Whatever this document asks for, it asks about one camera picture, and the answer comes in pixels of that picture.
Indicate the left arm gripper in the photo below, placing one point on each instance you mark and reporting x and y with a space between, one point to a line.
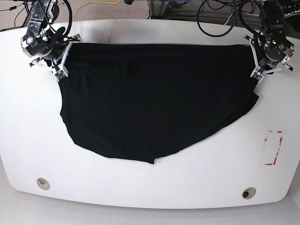
275 58

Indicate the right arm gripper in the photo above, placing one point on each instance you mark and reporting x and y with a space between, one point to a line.
50 52

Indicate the black t-shirt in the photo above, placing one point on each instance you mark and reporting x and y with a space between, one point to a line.
143 102

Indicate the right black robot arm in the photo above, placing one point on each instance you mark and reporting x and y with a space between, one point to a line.
42 15

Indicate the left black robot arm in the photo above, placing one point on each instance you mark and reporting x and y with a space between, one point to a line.
272 23

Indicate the red tape rectangle marking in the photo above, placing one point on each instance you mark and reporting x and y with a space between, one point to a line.
271 147

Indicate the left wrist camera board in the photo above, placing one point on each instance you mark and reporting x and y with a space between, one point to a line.
257 76

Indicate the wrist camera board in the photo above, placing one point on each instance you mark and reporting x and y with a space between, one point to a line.
257 76
59 76

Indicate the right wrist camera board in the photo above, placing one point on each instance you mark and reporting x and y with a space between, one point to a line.
59 76

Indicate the left table cable grommet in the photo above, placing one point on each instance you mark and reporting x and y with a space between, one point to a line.
43 184

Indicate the table cable grommet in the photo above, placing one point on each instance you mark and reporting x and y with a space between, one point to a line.
248 193
43 184

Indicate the right table cable grommet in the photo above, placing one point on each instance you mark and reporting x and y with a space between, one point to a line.
248 193

